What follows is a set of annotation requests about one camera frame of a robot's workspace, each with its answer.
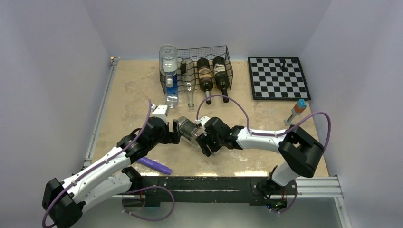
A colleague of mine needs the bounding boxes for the clear bottle white cap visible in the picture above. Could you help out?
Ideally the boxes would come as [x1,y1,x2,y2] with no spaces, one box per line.
[159,45,178,88]
[178,116,203,148]

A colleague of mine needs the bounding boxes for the blue square glass bottle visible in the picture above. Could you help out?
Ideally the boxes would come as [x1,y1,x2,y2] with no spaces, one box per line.
[165,86,179,109]

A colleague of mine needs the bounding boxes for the olive green wine bottle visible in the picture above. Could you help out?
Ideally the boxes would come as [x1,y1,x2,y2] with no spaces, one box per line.
[197,58,213,98]

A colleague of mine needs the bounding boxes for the dark green wine bottle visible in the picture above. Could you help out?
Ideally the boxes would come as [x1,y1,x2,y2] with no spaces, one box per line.
[212,56,230,103]

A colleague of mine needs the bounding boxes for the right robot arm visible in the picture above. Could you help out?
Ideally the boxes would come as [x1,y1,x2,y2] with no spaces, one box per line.
[196,116,325,193]

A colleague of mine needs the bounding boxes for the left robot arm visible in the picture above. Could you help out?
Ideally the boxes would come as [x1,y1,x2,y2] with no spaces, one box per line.
[42,116,181,228]

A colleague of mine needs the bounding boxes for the purple flashlight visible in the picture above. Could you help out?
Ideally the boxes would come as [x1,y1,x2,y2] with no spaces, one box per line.
[137,157,172,175]

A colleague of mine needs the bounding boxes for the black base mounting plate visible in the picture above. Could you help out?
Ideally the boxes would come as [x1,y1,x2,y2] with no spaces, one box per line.
[125,176,297,207]

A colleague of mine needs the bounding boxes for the black white chessboard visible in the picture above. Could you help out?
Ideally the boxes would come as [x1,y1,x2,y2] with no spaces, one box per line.
[248,57,311,101]

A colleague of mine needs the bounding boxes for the black chess piece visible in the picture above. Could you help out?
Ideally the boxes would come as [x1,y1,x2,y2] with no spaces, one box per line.
[281,63,287,71]

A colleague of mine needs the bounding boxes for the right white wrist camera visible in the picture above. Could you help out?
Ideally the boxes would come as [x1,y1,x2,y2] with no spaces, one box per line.
[195,116,210,130]

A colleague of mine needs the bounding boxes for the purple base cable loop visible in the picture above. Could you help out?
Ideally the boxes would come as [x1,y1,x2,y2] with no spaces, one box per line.
[121,185,175,221]

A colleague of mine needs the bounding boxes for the black wire wine rack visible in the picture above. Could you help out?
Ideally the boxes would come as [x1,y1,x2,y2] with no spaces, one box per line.
[159,45,233,95]

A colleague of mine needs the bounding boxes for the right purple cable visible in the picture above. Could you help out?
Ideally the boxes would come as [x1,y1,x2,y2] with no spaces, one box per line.
[195,95,332,153]

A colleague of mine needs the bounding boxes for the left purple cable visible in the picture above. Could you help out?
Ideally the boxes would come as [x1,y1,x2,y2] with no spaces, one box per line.
[41,99,155,228]

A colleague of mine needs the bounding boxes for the aluminium frame rail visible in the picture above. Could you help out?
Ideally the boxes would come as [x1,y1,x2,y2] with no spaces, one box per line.
[57,56,352,228]

